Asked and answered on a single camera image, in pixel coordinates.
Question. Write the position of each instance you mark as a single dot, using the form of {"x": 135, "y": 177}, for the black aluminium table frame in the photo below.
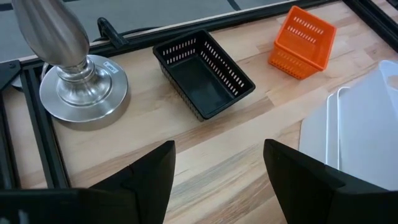
{"x": 46, "y": 140}

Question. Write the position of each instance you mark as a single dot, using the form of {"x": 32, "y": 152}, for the black table clamp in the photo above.
{"x": 109, "y": 31}

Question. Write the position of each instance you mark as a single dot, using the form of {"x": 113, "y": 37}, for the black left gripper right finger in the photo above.
{"x": 311, "y": 193}

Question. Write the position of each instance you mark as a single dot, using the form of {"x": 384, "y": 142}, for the black slotted plastic basket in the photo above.
{"x": 202, "y": 84}

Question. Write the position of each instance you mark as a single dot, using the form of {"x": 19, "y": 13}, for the silver metal lamp base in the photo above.
{"x": 77, "y": 90}

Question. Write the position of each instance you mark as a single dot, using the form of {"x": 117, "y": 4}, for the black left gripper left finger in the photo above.
{"x": 152, "y": 186}

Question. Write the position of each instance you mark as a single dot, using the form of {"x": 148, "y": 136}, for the orange slotted plastic basket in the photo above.
{"x": 298, "y": 59}

